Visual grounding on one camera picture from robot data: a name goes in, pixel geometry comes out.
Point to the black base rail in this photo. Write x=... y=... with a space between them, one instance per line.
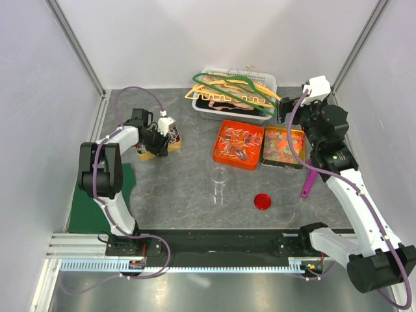
x=274 y=242

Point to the orange clothes hanger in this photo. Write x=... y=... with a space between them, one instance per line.
x=240 y=96

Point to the green clothes hanger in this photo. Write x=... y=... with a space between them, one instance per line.
x=240 y=92

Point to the green cloth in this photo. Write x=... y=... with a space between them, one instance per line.
x=86 y=217

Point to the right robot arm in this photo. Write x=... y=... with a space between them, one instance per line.
x=378 y=258

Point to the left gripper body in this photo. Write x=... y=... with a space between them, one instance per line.
x=156 y=142

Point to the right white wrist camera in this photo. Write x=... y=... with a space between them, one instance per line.
x=318 y=88

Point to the orange tray of lollipops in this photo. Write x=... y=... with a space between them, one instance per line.
x=239 y=145

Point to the grey cable duct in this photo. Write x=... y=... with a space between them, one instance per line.
x=123 y=265

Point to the floral pink cloth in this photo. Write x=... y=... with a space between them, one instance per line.
x=218 y=80

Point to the red jar lid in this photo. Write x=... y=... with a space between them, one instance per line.
x=262 y=201

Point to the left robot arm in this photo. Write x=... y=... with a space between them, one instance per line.
x=100 y=173

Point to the black garment in basket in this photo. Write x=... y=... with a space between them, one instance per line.
x=227 y=107

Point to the white plastic basket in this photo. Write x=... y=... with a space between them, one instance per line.
x=246 y=75

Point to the gold tin of candies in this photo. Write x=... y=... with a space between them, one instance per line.
x=175 y=143

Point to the clear glass jar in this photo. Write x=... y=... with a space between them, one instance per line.
x=219 y=178

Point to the gold tin of gummies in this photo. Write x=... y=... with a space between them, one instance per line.
x=276 y=151

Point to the yellow clothes hanger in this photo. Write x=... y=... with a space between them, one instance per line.
x=250 y=92

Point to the purple plastic scoop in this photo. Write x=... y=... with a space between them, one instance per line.
x=309 y=183

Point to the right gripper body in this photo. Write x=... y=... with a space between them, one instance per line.
x=307 y=116

